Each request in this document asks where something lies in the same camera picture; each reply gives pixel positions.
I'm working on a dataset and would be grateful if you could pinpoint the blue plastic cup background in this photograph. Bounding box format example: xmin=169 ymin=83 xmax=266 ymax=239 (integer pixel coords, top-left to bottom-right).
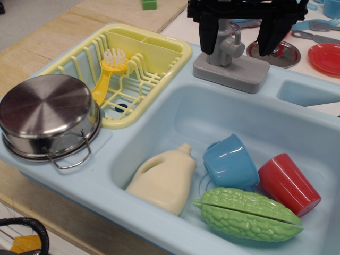
xmin=323 ymin=0 xmax=340 ymax=18

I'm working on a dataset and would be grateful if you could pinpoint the blue plastic cup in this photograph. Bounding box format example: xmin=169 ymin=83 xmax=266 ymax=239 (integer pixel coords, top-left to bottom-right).
xmin=203 ymin=134 xmax=260 ymax=189

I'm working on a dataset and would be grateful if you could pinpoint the round metal lid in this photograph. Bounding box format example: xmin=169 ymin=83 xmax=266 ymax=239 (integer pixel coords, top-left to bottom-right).
xmin=246 ymin=41 xmax=301 ymax=68

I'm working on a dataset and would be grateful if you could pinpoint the stainless steel pot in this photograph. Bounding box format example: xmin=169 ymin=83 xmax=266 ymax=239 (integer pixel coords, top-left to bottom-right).
xmin=1 ymin=74 xmax=102 ymax=169

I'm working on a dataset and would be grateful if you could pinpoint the grey toy faucet with lever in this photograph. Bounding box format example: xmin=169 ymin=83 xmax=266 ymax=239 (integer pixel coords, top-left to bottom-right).
xmin=193 ymin=19 xmax=270 ymax=94

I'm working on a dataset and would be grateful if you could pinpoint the green plastic block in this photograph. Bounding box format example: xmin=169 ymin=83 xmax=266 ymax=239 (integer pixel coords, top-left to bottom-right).
xmin=141 ymin=0 xmax=157 ymax=10

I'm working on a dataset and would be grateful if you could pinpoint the red plastic plate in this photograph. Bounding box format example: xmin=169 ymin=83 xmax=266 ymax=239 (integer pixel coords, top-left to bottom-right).
xmin=308 ymin=42 xmax=339 ymax=76

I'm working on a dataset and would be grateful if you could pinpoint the light blue toy sink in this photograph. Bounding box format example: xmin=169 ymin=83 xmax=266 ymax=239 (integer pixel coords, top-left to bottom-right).
xmin=0 ymin=22 xmax=340 ymax=255

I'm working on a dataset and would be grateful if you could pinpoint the grey toy utensil behind faucet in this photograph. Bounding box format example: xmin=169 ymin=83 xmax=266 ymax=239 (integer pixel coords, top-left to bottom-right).
xmin=230 ymin=19 xmax=262 ymax=32

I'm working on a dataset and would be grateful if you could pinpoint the black cable loop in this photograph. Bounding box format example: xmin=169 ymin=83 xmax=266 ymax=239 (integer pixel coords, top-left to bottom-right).
xmin=0 ymin=217 xmax=50 ymax=255

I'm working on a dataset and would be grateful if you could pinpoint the light blue toy utensil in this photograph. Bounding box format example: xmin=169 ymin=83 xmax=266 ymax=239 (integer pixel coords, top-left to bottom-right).
xmin=291 ymin=21 xmax=310 ymax=31

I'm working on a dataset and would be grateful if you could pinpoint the yellow dish brush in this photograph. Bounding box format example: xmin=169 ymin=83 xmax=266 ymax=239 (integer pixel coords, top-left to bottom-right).
xmin=91 ymin=48 xmax=129 ymax=105

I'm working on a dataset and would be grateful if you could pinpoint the cream plastic detergent bottle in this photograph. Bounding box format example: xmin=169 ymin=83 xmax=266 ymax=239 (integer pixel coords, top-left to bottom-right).
xmin=126 ymin=143 xmax=197 ymax=216

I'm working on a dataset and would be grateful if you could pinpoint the yellow object bottom left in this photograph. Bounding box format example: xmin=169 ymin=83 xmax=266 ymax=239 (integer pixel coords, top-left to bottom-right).
xmin=10 ymin=235 xmax=41 ymax=254

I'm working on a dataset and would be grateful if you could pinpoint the grey toy spatula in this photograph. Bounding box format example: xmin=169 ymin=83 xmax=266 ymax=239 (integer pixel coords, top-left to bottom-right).
xmin=310 ymin=21 xmax=340 ymax=31

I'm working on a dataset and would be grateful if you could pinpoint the green toy bitter gourd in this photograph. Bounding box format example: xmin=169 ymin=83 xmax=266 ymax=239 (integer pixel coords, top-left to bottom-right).
xmin=193 ymin=188 xmax=303 ymax=242

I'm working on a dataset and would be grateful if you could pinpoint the red plastic cup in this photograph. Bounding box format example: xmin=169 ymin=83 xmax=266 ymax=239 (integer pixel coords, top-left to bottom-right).
xmin=258 ymin=154 xmax=321 ymax=217

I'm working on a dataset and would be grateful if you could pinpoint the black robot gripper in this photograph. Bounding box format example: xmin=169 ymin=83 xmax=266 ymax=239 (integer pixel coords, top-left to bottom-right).
xmin=187 ymin=0 xmax=308 ymax=56

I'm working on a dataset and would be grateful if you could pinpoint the yellow plastic dish rack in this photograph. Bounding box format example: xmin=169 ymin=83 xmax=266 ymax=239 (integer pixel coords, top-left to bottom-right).
xmin=35 ymin=23 xmax=192 ymax=129

